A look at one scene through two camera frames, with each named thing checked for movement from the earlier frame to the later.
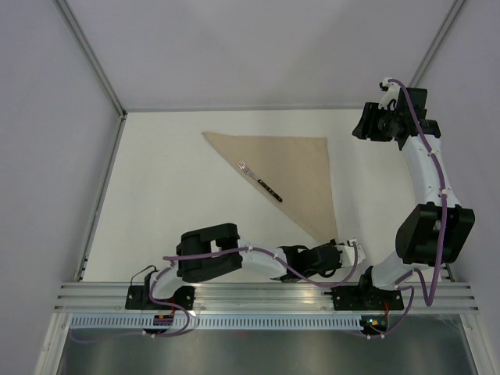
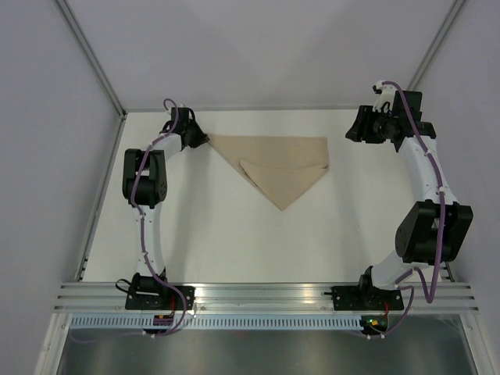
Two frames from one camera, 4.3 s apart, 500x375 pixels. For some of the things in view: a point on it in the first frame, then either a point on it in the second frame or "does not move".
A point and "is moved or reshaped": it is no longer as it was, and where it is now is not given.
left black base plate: x=137 y=298 does not move
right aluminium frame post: x=437 y=42 does not move
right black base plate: x=356 y=298 does not move
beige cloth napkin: x=296 y=168 is moved or reshaped
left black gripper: x=335 y=266 -> x=201 y=138
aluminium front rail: x=266 y=297 does not move
